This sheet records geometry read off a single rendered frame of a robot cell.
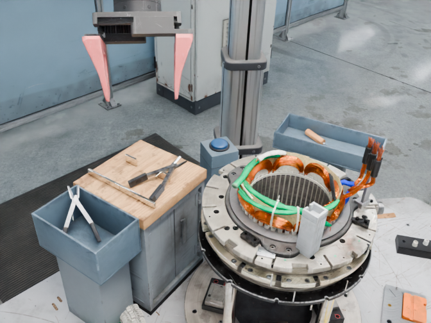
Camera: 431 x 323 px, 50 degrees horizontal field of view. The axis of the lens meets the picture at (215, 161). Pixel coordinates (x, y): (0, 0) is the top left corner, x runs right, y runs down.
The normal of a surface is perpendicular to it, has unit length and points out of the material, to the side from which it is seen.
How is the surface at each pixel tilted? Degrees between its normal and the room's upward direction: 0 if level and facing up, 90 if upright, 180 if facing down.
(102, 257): 90
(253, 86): 90
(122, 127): 0
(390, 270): 0
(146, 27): 59
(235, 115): 90
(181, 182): 0
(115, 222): 90
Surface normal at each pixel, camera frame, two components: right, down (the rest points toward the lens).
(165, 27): 0.12, 0.08
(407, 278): 0.04, -0.81
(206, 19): 0.70, 0.44
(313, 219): -0.72, 0.39
